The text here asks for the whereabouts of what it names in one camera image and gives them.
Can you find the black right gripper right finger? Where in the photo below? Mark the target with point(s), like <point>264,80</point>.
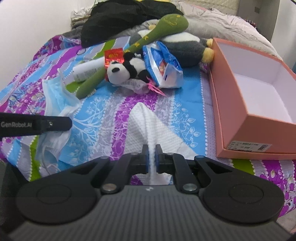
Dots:
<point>158,156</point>

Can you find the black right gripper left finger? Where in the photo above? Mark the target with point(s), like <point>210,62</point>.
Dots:
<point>145,159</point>

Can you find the white textured cloth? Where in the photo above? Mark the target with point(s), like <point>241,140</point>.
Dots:
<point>145,128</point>

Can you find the blue surgical face mask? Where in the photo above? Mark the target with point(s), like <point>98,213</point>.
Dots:
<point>59,113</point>

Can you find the blue plastic snack bag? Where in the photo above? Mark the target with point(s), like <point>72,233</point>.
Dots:
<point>163,66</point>

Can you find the panda plush toy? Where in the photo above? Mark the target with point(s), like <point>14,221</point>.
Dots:
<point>133,67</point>

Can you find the white cylindrical bottle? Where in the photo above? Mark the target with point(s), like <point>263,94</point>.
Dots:
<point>83,71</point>

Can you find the red foil packet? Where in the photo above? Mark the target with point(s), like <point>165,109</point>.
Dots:
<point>113,55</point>

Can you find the grey penguin plush toy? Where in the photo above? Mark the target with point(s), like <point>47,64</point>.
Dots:
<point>188,49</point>

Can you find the orange cardboard box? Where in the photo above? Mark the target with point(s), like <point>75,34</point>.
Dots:
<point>253,95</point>

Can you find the cardboard box by bed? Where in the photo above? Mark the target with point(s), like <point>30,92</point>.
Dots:
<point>80,15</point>

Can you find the long green plush toy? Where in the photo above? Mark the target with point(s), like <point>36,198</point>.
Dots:
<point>148,41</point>

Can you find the black clothing pile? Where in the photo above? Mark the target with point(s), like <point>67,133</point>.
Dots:
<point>110,18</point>

